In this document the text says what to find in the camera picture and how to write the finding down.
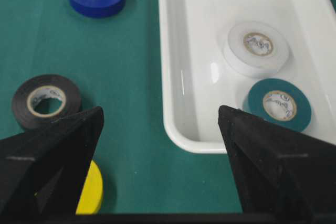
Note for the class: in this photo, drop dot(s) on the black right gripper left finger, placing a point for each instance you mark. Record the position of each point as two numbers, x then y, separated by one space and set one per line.
43 170

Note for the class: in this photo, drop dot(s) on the white tape roll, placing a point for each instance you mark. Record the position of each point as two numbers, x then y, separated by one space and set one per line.
255 49

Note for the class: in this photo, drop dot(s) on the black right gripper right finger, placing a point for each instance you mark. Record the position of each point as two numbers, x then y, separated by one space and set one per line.
278 170

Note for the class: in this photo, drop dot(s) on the yellow tape roll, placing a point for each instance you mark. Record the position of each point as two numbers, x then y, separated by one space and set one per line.
92 193

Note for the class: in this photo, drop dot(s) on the teal tape roll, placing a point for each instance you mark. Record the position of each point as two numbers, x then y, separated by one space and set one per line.
280 102

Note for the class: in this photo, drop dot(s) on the black tape roll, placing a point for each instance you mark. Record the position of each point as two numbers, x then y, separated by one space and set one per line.
43 99

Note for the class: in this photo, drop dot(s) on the white rectangular plastic tray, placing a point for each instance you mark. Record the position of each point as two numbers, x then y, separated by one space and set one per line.
196 79

